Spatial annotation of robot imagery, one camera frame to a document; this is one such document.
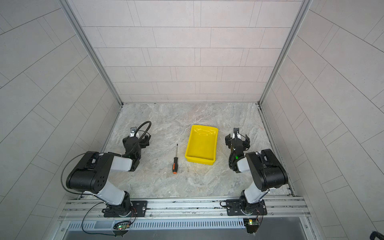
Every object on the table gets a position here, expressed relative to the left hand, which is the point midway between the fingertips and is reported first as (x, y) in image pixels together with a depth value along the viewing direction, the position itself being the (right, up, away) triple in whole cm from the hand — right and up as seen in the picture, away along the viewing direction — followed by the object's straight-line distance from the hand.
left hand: (141, 131), depth 93 cm
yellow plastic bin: (+38, -10, -2) cm, 39 cm away
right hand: (+61, -1, 0) cm, 61 cm away
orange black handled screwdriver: (+23, -18, -10) cm, 31 cm away
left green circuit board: (+3, -38, -29) cm, 48 cm away
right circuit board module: (+61, -40, -25) cm, 77 cm away
